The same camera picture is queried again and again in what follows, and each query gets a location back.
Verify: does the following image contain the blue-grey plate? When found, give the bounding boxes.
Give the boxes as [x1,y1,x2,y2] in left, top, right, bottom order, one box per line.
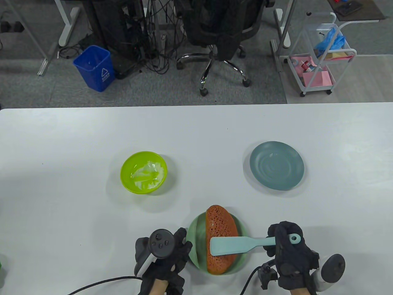
[249,141,305,190]

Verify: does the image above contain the aluminium frame leg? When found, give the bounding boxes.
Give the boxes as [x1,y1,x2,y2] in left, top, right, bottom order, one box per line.
[9,0,59,76]

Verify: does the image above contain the brown side table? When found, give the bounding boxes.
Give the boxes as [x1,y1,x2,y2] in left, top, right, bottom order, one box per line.
[326,0,386,22]

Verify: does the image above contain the white rolling cart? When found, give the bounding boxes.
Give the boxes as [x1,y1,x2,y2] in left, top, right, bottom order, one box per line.
[287,12,357,97]

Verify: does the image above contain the orange-brown bread slice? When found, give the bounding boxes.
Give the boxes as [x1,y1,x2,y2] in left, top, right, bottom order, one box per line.
[205,205,240,275]

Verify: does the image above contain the lime green plastic bowl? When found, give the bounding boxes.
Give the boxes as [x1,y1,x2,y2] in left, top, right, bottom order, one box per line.
[120,151,168,194]

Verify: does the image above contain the light teal dessert spatula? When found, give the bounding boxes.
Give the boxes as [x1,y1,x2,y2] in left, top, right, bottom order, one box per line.
[210,234,302,256]

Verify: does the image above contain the blue trash bin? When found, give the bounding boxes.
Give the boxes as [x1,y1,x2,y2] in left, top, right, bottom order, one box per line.
[73,45,115,92]

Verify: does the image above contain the black hand controller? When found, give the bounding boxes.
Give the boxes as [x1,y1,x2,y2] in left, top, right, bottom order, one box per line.
[134,229,176,276]
[315,254,346,292]

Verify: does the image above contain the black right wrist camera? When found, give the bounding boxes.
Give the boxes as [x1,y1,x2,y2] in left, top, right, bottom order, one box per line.
[258,266,279,289]

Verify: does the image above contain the person's left forearm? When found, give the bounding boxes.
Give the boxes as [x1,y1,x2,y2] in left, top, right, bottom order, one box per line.
[150,278,169,295]

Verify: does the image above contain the black office chair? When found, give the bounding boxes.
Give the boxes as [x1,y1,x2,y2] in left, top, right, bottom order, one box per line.
[177,0,275,96]

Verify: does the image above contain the black power strip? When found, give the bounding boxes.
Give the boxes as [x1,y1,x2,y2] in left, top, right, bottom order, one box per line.
[0,20,25,33]

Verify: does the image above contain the blue plastic bag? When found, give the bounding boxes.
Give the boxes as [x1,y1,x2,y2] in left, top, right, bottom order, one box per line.
[315,27,346,57]

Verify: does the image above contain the black device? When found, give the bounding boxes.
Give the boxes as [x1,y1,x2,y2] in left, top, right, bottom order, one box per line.
[335,2,362,16]

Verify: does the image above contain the black left hand controller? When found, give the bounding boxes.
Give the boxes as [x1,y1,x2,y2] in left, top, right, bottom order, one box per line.
[134,229,176,276]

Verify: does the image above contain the person's left hand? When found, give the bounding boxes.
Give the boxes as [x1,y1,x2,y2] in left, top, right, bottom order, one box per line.
[134,227,193,295]

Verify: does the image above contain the black right hand controller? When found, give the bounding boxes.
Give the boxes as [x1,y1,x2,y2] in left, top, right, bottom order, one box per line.
[315,254,346,292]

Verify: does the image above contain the bundle of black cables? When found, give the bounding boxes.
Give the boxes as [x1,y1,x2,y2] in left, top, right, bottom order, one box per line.
[135,0,188,75]

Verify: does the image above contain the light green plate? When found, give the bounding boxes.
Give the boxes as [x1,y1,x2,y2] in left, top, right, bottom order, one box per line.
[187,211,250,275]

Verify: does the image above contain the white salad dressing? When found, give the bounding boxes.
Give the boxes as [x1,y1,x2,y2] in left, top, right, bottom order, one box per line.
[131,160,163,189]

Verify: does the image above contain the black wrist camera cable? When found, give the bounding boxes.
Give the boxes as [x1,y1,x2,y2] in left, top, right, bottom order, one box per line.
[239,260,275,295]

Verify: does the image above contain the black left glove cable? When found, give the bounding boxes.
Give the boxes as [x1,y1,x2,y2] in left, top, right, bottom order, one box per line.
[66,276,143,295]

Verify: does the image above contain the white desk leg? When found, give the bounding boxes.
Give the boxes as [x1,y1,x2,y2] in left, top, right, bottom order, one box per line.
[58,0,81,47]
[274,0,292,49]

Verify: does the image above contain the person's right hand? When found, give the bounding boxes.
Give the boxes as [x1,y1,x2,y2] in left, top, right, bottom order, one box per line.
[266,221,321,291]

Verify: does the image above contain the black computer tower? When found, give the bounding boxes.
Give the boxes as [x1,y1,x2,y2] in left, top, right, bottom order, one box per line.
[83,0,145,80]

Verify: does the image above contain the pink box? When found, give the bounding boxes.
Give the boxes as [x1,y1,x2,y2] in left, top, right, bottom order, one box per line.
[302,71,333,88]

